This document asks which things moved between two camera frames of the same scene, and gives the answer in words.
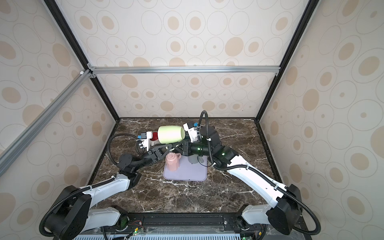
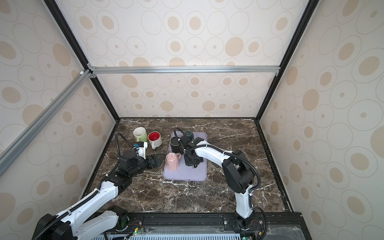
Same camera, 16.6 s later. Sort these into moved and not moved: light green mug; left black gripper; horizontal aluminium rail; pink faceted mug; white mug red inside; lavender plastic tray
Moved: left black gripper; light green mug
Not moved: horizontal aluminium rail; white mug red inside; lavender plastic tray; pink faceted mug
